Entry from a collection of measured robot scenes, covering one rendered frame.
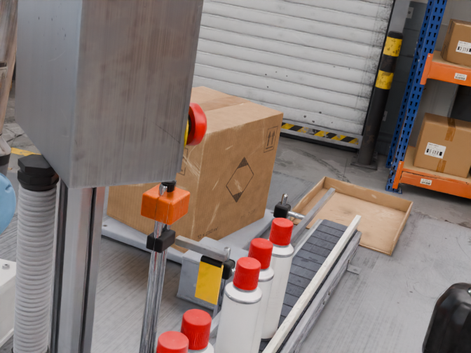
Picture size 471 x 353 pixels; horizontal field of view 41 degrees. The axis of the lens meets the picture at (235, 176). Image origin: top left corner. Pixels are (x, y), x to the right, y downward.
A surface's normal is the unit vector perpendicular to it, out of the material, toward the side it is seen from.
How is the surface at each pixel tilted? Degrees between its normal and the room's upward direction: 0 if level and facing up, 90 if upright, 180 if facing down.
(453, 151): 90
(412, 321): 0
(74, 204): 90
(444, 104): 90
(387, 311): 0
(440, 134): 90
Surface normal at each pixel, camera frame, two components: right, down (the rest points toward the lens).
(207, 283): -0.40, 0.28
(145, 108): 0.51, 0.39
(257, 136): 0.81, 0.32
